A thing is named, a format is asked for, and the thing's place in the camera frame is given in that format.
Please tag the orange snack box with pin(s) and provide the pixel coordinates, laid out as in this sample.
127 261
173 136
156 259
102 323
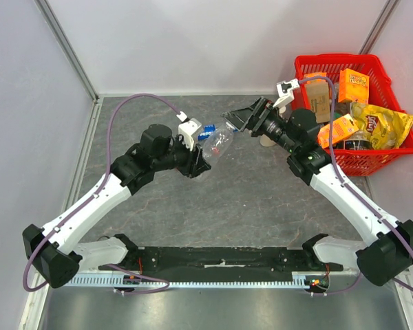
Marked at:
342 128

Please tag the aluminium frame rail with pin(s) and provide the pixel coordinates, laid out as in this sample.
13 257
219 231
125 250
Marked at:
64 43

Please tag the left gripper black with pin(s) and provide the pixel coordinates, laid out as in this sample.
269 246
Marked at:
195 163

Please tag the Pepsi bottle blue label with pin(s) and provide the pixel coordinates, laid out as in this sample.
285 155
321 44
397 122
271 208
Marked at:
206 132

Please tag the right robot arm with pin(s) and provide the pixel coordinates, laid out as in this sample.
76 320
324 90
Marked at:
386 246

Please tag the dark jar in basket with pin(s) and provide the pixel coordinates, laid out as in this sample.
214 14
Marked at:
356 142

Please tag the small orange box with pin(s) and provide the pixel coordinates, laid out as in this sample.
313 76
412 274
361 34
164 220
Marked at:
312 76

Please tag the yellow Lays chip bag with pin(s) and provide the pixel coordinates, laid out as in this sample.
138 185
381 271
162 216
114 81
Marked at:
384 128

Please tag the red plastic basket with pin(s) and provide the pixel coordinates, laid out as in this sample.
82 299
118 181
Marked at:
367 162

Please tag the orange Sugar Daddy box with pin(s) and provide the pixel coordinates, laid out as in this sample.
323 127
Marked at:
353 86

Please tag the clear Pocari Sweat bottle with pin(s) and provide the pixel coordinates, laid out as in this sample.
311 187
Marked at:
215 146

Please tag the slotted cable duct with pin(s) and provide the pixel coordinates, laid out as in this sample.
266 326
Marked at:
124 281

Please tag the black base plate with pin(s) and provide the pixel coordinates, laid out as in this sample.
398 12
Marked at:
213 263

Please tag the brown cardboard box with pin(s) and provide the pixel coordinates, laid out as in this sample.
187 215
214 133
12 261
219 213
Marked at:
319 98

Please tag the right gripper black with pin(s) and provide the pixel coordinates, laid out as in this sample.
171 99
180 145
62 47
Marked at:
257 117

